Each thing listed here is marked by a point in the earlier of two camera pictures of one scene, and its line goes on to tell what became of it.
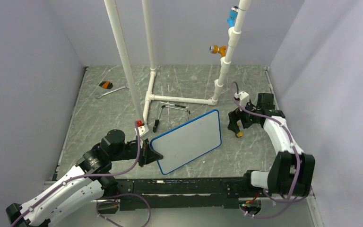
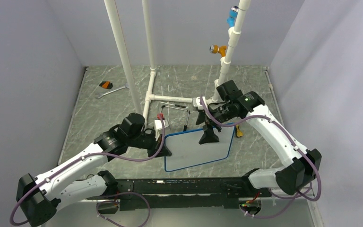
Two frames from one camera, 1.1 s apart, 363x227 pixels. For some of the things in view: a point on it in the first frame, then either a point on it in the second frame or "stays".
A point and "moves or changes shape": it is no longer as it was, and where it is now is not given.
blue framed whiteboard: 188,142 moves or changes shape
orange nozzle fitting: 214,48 stays
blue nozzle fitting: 233,12 stays
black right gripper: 234,116 -> 209,136
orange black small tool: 106,84 stays
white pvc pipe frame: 234,30 stays
